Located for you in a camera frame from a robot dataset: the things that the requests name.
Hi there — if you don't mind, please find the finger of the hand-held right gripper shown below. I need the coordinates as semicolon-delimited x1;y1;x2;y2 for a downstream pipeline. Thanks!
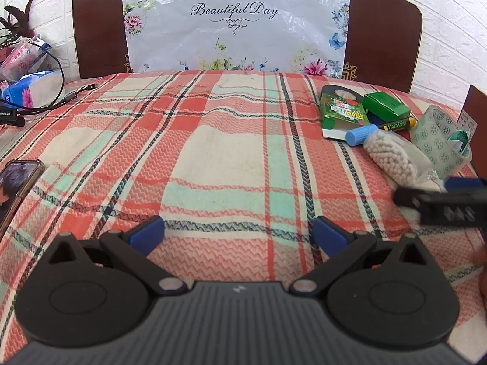
393;186;424;209
443;176;487;194

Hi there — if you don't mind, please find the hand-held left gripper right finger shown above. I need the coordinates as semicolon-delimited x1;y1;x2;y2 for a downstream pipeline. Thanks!
291;216;432;297

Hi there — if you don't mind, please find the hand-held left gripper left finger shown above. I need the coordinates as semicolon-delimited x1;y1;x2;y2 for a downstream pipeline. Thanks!
45;216;191;297

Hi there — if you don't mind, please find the bag of white beads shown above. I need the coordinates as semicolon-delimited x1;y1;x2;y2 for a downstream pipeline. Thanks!
363;129;444;191

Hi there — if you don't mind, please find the brown box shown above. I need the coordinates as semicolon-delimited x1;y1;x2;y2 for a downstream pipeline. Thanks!
466;85;487;141

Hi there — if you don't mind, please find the black tape roll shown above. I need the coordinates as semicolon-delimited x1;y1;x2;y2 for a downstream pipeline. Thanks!
321;85;360;103

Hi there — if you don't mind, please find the green white sachet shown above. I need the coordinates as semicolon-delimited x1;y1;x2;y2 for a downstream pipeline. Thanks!
447;129;472;156

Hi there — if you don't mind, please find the black marker yellow label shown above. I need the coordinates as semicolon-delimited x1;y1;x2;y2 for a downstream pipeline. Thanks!
367;116;417;133

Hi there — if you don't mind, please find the blue plastic tube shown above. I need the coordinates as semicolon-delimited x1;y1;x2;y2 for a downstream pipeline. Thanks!
345;126;377;147

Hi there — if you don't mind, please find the small plain green box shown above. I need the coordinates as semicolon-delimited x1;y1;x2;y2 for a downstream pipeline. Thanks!
361;91;412;122

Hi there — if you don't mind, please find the large printed green box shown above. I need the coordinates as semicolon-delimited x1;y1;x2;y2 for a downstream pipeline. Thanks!
319;85;370;139

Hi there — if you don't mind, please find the red plaid blanket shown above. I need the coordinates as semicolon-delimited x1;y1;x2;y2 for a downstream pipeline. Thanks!
0;69;487;365

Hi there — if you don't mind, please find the smartphone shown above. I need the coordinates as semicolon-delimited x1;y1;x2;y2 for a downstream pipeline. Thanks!
0;159;45;236

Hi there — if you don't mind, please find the black labelled device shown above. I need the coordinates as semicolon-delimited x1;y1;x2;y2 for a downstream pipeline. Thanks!
0;107;26;128

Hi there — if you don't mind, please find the blue white tissue pack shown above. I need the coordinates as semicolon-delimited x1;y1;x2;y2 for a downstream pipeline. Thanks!
0;70;65;109

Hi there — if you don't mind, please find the floral printed plastic sheet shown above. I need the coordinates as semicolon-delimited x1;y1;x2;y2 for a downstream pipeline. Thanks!
122;0;352;78

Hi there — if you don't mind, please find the brown wooden headboard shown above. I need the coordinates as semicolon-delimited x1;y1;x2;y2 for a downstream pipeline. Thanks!
72;0;423;94

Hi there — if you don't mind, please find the pink packet in clear plastic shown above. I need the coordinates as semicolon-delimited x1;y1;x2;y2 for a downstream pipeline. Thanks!
0;38;54;80

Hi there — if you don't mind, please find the dark purple plant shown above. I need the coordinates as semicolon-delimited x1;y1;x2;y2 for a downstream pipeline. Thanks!
0;0;40;46

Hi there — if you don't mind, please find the black cable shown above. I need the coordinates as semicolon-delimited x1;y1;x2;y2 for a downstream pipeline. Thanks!
0;38;96;116

